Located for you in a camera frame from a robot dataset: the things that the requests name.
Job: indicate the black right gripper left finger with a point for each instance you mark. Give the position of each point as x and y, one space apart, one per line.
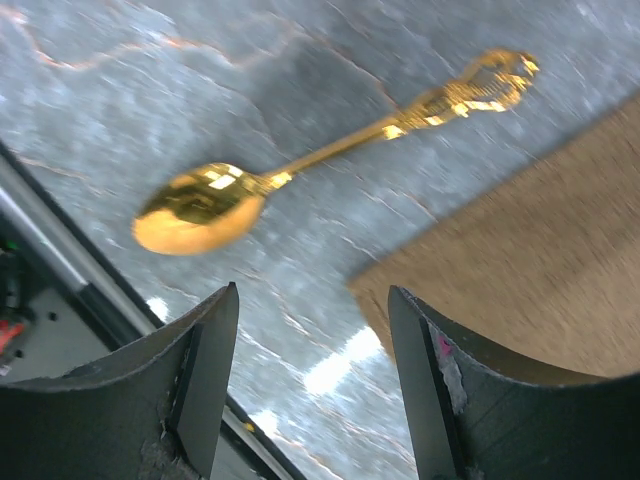
150 410

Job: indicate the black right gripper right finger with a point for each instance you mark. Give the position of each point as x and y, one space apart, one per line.
478 410

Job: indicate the brown cloth napkin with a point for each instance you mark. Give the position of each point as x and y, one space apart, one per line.
546 264

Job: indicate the gold ornate spoon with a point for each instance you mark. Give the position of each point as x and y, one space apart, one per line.
215 204

